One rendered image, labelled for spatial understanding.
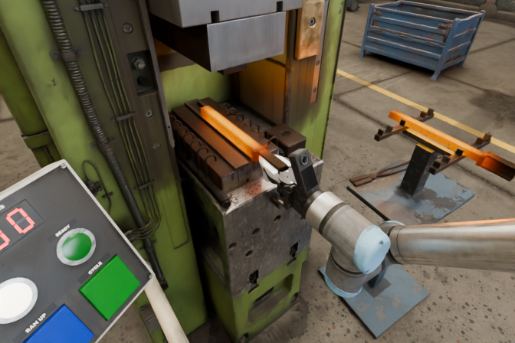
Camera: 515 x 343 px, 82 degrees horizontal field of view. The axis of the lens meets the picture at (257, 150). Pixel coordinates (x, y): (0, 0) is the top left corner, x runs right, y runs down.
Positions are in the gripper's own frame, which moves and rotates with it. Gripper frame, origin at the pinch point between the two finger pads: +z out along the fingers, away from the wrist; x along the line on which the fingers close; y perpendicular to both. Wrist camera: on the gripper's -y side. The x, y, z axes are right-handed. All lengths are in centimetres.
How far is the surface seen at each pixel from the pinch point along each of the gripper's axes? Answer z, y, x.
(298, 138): 4.2, 3.5, 17.0
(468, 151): -31, 5, 57
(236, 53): 3.7, -28.1, -6.0
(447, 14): 137, 43, 426
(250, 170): 2.8, 5.8, -2.9
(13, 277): -10, -10, -54
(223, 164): 7.1, 3.7, -9.1
